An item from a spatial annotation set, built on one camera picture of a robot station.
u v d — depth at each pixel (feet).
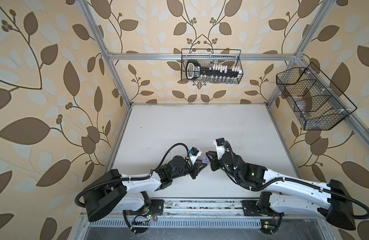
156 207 2.43
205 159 2.53
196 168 2.27
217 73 2.72
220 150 2.12
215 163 2.11
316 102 2.44
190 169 2.24
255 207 2.40
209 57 2.97
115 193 1.38
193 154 2.23
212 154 2.24
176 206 2.48
